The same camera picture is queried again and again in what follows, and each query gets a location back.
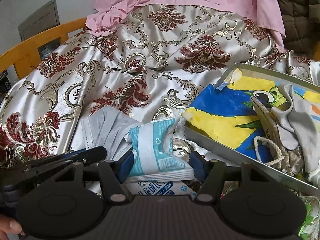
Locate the teal white tissue packet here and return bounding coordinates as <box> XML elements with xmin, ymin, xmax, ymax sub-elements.
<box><xmin>126</xmin><ymin>118</ymin><xmax>195</xmax><ymax>183</ymax></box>

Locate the grey sock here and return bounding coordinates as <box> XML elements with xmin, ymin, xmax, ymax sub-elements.
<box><xmin>271</xmin><ymin>83</ymin><xmax>319</xmax><ymax>173</ymax></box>

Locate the striped pastel towel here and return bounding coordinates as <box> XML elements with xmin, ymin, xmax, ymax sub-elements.
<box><xmin>310</xmin><ymin>103</ymin><xmax>320</xmax><ymax>121</ymax></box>

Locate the person's hand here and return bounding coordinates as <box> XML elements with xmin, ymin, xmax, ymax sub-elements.
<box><xmin>0</xmin><ymin>215</ymin><xmax>25</xmax><ymax>239</ymax></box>

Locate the grey face mask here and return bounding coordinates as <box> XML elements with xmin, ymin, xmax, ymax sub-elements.
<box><xmin>71</xmin><ymin>106</ymin><xmax>142</xmax><ymax>161</ymax></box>

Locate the grey tray with cartoon picture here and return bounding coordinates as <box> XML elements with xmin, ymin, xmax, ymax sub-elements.
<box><xmin>182</xmin><ymin>63</ymin><xmax>319</xmax><ymax>196</ymax></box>

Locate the floral satin sofa cover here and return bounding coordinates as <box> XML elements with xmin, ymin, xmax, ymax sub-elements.
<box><xmin>1</xmin><ymin>4</ymin><xmax>319</xmax><ymax>168</ymax></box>

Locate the brown quilted jacket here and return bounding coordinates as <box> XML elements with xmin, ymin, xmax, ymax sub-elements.
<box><xmin>278</xmin><ymin>0</ymin><xmax>319</xmax><ymax>58</ymax></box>

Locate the beige drawstring pouch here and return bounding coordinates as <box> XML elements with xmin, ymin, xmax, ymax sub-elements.
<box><xmin>251</xmin><ymin>96</ymin><xmax>304</xmax><ymax>176</ymax></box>

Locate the grey wall panel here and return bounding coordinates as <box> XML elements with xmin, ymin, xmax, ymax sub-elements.
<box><xmin>18</xmin><ymin>0</ymin><xmax>60</xmax><ymax>41</ymax></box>

